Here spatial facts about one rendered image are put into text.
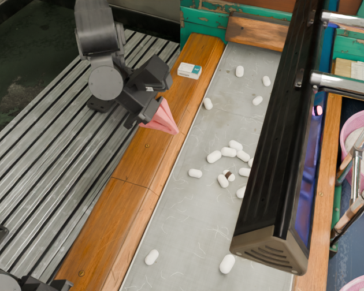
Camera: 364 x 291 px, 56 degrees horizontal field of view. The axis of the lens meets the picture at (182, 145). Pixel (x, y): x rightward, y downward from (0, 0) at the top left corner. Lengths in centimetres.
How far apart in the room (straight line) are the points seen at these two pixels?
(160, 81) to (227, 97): 39
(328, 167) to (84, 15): 60
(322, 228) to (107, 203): 44
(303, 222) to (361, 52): 80
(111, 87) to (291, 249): 39
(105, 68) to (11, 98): 169
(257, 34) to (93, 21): 54
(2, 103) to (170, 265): 172
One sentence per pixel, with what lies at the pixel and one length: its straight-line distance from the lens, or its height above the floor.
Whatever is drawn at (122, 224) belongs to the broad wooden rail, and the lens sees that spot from 72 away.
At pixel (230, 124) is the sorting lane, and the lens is 90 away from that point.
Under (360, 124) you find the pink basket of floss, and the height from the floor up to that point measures 73.
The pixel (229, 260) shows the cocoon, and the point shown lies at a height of 76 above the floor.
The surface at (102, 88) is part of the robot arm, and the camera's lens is 59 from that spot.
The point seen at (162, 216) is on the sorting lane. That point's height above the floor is 74.
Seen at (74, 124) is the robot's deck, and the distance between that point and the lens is 103.
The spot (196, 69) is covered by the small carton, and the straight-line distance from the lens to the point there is 97.
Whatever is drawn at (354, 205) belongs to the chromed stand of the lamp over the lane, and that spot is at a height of 87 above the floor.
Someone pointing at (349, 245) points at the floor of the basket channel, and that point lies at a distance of 87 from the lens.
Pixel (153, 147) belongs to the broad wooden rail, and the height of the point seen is 76.
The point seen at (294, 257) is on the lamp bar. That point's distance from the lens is 36.
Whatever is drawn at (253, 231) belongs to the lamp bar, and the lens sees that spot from 36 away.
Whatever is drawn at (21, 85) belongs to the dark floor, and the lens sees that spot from 231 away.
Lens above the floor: 141
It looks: 52 degrees down
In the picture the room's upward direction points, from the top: straight up
